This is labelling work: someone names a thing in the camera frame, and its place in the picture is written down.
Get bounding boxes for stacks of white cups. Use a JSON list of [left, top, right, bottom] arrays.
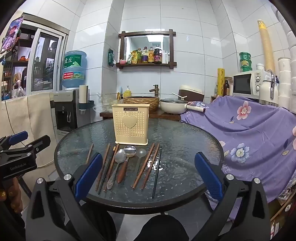
[[269, 3, 296, 110]]

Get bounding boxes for aluminium sliding window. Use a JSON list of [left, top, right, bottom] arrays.
[[0, 13, 70, 96]]

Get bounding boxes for yellow green snack packet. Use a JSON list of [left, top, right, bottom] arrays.
[[126, 51, 137, 64]]

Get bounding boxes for white thermos kettle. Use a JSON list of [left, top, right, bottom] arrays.
[[259, 72, 282, 107]]

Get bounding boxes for grey water dispenser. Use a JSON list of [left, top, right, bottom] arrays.
[[53, 89, 91, 133]]

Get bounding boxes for bamboo-style faucet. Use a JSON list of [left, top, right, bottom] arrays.
[[149, 85, 160, 98]]

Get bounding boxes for person's dark trouser leg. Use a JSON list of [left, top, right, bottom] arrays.
[[141, 214, 189, 241]]

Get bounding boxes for person's left hand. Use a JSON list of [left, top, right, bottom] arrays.
[[0, 177, 24, 215]]

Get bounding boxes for black chopstick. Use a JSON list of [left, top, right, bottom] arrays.
[[98, 146, 116, 195], [151, 148, 162, 199]]

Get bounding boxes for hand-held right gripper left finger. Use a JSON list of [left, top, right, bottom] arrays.
[[26, 152, 121, 241]]

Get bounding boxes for brown and white rice cooker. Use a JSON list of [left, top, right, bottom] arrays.
[[179, 85, 204, 103]]

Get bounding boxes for clear plastic bags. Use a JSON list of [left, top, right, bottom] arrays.
[[96, 93, 116, 112]]

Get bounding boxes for cream perforated utensil holder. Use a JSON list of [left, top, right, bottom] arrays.
[[111, 103, 151, 146]]

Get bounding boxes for wooden-handled metal spoon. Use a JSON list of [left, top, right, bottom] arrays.
[[117, 145, 137, 184]]

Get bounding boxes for white microwave oven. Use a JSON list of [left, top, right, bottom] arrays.
[[232, 71, 271, 97]]

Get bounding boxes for yellow roll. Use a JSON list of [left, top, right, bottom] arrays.
[[217, 68, 225, 96]]

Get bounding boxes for dark teal wall caddy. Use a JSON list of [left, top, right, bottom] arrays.
[[77, 100, 95, 110]]

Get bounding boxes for wooden-framed mirror with shelf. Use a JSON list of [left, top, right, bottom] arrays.
[[116, 29, 177, 69]]

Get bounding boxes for dark soy sauce bottle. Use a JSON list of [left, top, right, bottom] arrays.
[[154, 45, 162, 64]]

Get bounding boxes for purple floral cloth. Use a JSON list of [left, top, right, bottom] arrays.
[[180, 95, 296, 209]]

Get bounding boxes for paper cup sleeve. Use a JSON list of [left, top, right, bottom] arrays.
[[79, 85, 90, 103]]

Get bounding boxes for tall yellow paper cup stack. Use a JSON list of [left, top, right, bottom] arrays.
[[257, 20, 276, 73]]

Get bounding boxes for green hanging packet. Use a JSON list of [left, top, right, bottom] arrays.
[[108, 49, 117, 67]]

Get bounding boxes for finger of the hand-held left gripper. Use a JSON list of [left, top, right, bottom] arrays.
[[0, 131, 29, 150], [14, 135, 51, 154]]

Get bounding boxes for blue water jug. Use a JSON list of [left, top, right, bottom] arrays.
[[61, 50, 88, 90]]

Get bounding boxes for grey translucent plastic spoon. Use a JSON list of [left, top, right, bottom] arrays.
[[132, 148, 147, 192]]

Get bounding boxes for white pot with glass lid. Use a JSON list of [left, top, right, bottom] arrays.
[[160, 98, 206, 115]]

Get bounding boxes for woven-pattern basin sink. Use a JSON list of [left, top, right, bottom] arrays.
[[123, 96, 160, 112]]

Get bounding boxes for mounted phone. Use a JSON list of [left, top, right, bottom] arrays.
[[0, 15, 25, 54]]

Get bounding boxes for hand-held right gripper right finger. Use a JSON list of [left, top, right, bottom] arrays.
[[194, 152, 271, 241]]

